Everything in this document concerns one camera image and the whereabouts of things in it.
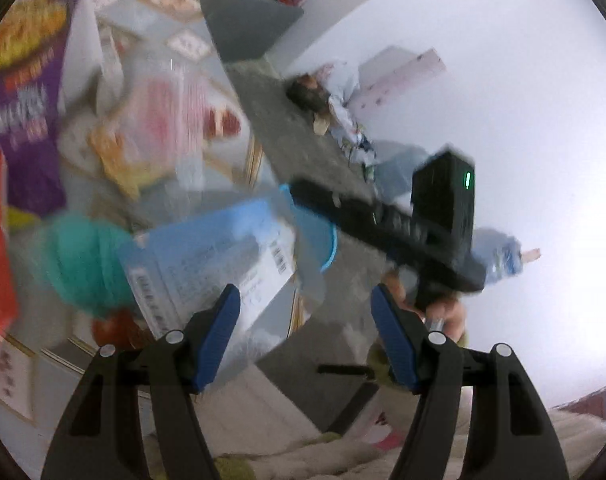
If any teal green cloth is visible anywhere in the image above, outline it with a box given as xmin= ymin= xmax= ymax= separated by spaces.
xmin=33 ymin=214 xmax=135 ymax=318

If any blue white paper packet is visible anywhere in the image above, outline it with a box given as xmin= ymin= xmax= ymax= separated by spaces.
xmin=118 ymin=191 xmax=297 ymax=338

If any yellow cartoon snack wrapper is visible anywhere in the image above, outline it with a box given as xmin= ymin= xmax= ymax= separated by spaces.
xmin=88 ymin=128 xmax=166 ymax=200

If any clear pink plastic wrapper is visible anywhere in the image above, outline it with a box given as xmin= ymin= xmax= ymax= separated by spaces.
xmin=118 ymin=54 xmax=220 ymax=191

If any person's right hand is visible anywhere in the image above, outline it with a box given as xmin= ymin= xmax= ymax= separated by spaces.
xmin=381 ymin=271 xmax=467 ymax=344

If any large water jug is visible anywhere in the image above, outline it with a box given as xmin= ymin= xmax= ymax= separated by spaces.
xmin=373 ymin=140 xmax=430 ymax=211
xmin=472 ymin=228 xmax=542 ymax=286

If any pink white board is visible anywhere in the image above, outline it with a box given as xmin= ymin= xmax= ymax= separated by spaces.
xmin=349 ymin=48 xmax=446 ymax=119

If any grey cabinet box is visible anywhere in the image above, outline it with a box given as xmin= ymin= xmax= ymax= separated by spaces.
xmin=200 ymin=0 xmax=304 ymax=63

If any pomegranate pattern tablecloth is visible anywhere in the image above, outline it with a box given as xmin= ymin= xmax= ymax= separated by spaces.
xmin=0 ymin=0 xmax=304 ymax=426

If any purple instant noodle bag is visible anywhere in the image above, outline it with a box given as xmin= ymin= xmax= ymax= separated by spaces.
xmin=0 ymin=0 xmax=79 ymax=218

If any trash pile by wall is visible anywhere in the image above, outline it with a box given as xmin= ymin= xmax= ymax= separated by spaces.
xmin=286 ymin=61 xmax=377 ymax=183

